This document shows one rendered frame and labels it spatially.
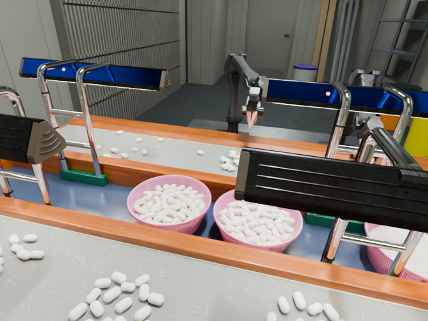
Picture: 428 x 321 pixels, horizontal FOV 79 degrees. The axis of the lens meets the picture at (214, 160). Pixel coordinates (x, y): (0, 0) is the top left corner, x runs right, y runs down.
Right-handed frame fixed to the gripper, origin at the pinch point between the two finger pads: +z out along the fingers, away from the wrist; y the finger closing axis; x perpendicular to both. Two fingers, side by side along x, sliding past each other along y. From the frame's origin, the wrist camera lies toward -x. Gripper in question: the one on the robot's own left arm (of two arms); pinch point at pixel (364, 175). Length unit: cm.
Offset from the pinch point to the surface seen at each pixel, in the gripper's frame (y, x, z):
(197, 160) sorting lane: -67, -1, 4
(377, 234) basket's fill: -3.6, -18.1, 25.3
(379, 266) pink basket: -5.1, -22.9, 34.5
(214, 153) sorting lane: -62, 5, -3
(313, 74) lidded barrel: 30, 302, -301
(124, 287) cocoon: -66, -44, 51
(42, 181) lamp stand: -102, -37, 31
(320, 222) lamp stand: -18.3, -11.1, 23.4
